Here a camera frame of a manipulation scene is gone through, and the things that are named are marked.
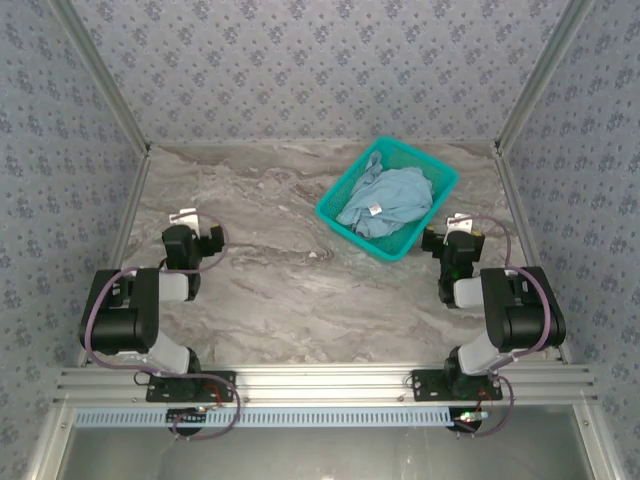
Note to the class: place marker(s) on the teal plastic mesh basket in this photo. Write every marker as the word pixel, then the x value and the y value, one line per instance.
pixel 387 245

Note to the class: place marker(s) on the light blue t-shirt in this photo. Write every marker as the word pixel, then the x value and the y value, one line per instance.
pixel 390 195

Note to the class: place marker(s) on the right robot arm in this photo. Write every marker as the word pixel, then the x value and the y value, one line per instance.
pixel 525 320

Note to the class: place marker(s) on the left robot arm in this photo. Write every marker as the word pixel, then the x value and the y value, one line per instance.
pixel 125 320

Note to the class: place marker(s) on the left wrist camera box, white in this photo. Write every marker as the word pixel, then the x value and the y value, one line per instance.
pixel 185 217

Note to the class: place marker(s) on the wrist camera box, white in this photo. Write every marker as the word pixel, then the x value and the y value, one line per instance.
pixel 460 221
pixel 185 217

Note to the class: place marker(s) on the right wrist camera box, white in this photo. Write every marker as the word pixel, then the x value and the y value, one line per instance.
pixel 460 221

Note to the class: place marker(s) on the aluminium table side rail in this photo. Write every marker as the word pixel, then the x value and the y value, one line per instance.
pixel 131 200
pixel 515 200

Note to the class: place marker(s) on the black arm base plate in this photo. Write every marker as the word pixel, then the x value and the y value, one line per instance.
pixel 430 385
pixel 220 387

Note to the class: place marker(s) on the small circuit board bracket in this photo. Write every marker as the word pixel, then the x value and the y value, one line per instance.
pixel 470 417
pixel 187 417

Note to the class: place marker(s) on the aluminium corner post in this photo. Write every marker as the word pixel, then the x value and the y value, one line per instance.
pixel 540 75
pixel 102 75

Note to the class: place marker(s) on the aluminium cross rail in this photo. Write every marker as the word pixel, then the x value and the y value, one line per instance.
pixel 320 382

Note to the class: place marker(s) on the aluminium frame leg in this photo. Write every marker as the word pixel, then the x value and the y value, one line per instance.
pixel 597 445
pixel 47 445

